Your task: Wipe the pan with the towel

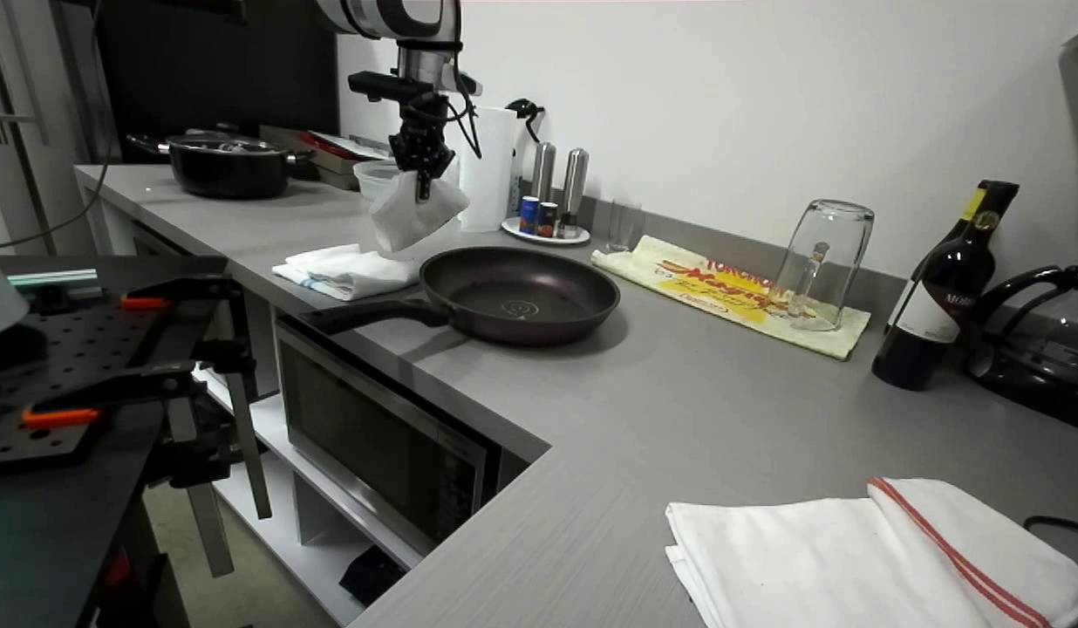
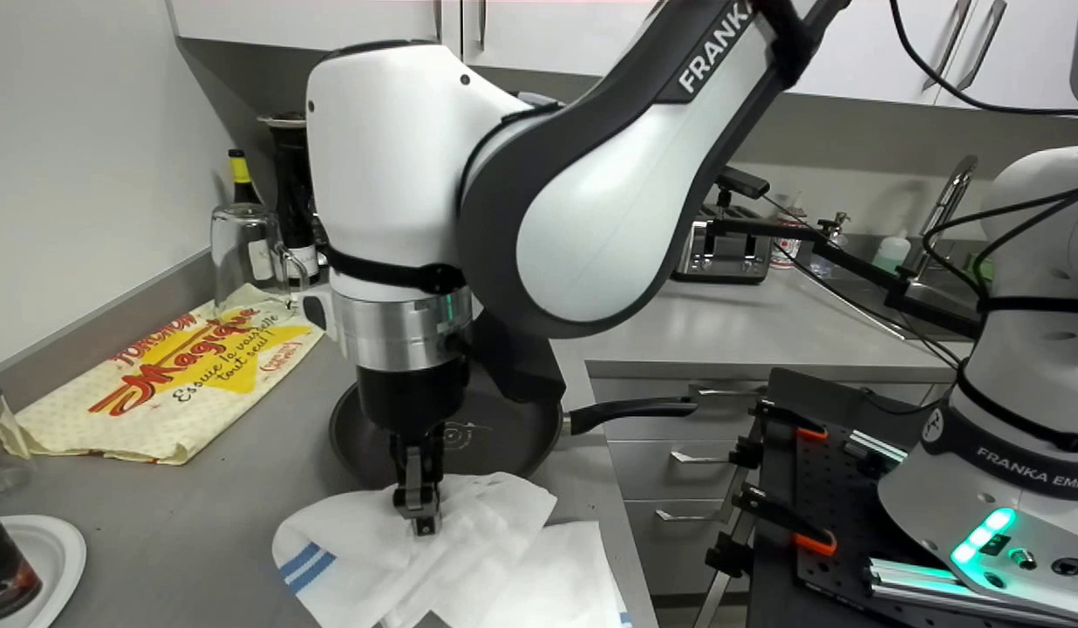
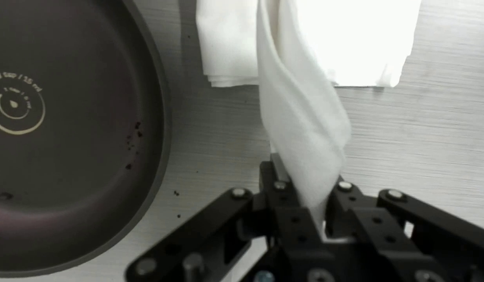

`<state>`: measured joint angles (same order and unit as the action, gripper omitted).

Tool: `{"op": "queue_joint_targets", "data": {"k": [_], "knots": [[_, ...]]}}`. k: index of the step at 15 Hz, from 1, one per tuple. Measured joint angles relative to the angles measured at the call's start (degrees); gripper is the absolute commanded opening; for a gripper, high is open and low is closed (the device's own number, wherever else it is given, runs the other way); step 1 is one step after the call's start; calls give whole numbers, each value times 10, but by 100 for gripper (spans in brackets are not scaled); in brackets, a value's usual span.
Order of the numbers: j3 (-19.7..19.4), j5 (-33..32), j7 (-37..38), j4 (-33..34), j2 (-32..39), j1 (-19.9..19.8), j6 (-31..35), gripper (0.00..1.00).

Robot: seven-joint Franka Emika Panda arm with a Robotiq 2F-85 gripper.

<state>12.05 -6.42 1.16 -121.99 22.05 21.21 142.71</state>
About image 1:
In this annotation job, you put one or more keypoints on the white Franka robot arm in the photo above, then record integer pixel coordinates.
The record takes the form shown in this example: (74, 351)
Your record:
(404, 21)

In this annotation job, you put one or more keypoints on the white towel with red stripe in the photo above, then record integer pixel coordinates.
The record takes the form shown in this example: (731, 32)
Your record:
(865, 560)

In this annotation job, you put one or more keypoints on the round white plate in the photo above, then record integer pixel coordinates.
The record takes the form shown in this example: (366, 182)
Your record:
(574, 235)

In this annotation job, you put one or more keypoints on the steel salt shaker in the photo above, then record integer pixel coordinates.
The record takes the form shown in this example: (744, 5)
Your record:
(543, 170)

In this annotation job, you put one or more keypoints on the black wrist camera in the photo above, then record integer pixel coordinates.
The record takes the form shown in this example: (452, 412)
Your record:
(386, 84)

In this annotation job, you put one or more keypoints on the steel pepper shaker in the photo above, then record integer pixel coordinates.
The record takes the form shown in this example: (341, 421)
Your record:
(574, 179)

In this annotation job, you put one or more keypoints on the black perforated work table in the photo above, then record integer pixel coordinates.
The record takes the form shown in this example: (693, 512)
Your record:
(52, 512)

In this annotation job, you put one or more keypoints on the dark nonstick frying pan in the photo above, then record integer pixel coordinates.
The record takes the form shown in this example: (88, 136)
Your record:
(522, 297)

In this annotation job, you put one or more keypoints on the small white towel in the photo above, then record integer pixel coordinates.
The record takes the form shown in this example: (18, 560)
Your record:
(412, 215)

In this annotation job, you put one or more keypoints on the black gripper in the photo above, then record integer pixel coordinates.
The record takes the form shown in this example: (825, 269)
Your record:
(424, 126)

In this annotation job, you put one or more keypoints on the small blue spice jar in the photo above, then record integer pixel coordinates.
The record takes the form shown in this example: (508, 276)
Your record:
(527, 215)

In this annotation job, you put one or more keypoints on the upturned clear drinking glass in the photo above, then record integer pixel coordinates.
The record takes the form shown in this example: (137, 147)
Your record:
(825, 262)

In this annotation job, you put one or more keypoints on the dark wine bottle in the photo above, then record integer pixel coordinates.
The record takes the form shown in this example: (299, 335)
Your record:
(940, 301)

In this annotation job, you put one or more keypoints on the white paper towel roll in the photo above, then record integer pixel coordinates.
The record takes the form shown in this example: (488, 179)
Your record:
(490, 176)

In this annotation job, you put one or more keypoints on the yellow printed dish mat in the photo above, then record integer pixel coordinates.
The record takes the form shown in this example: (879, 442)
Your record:
(724, 297)

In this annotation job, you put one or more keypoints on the clear plastic container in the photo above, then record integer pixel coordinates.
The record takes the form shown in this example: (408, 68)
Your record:
(369, 176)

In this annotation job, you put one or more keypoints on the black monitor screen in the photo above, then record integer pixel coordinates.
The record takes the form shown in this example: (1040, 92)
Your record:
(210, 63)

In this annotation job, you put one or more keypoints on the black glass kettle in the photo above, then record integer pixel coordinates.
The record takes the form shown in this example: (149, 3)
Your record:
(1045, 343)

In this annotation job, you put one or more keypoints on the steel built-in microwave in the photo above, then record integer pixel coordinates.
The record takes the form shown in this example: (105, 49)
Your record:
(375, 439)

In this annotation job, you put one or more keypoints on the small red spice jar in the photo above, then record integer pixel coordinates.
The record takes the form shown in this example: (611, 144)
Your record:
(549, 217)

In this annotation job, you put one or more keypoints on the black cooking pot with lid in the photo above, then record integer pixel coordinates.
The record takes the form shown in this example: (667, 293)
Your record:
(230, 167)

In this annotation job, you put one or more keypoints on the stack of books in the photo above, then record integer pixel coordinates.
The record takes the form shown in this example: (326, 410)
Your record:
(347, 150)

